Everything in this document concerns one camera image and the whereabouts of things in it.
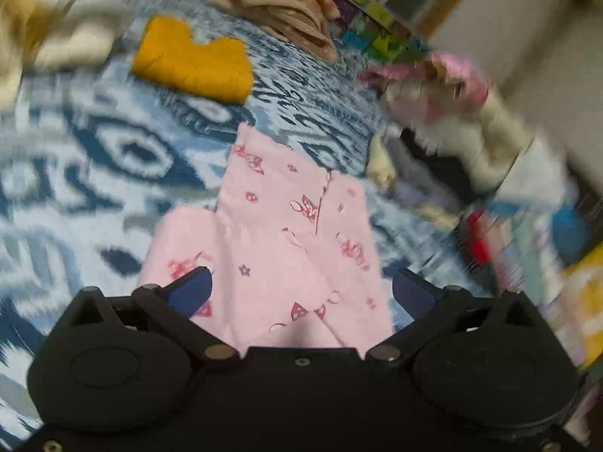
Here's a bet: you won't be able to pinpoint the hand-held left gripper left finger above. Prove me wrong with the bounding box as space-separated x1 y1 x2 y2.
70 266 240 371

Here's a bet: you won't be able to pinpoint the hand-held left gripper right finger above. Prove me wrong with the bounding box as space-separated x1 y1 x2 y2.
366 266 543 371

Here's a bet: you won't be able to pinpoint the pink printed pants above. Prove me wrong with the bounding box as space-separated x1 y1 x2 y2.
136 122 395 359

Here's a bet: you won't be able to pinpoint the row of folded colourful clothes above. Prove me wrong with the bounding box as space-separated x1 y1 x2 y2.
458 198 586 303

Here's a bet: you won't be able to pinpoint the lavender folded garment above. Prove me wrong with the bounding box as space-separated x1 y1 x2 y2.
393 179 460 231

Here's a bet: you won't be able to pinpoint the black folded garment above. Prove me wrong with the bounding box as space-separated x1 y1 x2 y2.
399 129 478 195

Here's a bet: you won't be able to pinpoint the blue patterned bed cover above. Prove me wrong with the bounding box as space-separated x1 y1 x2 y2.
0 0 500 434

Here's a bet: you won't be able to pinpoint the blue plush cloth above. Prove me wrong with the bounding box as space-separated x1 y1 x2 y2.
552 206 591 256

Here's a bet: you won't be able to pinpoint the yellow cartoon print cloth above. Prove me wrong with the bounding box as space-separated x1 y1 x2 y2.
560 253 603 369

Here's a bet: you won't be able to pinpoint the cream quilt with pink trim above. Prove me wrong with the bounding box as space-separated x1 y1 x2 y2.
356 51 572 199

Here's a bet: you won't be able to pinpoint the yellow knitted sweater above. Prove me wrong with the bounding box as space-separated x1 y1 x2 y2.
130 15 256 105

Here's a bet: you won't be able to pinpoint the cream padded garment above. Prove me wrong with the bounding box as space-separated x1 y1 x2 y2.
0 0 118 110

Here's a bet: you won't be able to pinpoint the brown dotted blanket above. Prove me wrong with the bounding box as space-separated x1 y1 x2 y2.
206 0 341 63

